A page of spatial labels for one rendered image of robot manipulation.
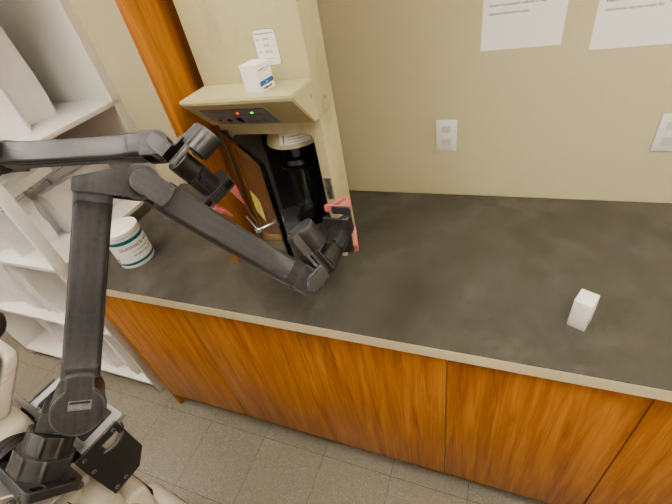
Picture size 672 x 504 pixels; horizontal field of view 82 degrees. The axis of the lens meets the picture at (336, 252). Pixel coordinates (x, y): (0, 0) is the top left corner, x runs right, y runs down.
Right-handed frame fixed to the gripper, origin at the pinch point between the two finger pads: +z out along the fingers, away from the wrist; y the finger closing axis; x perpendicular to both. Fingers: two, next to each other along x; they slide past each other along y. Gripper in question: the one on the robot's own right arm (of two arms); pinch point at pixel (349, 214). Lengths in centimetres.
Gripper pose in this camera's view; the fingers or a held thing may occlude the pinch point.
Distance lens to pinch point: 101.8
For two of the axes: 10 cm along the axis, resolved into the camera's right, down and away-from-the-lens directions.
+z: 3.3, -6.5, 6.8
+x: -9.3, -0.8, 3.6
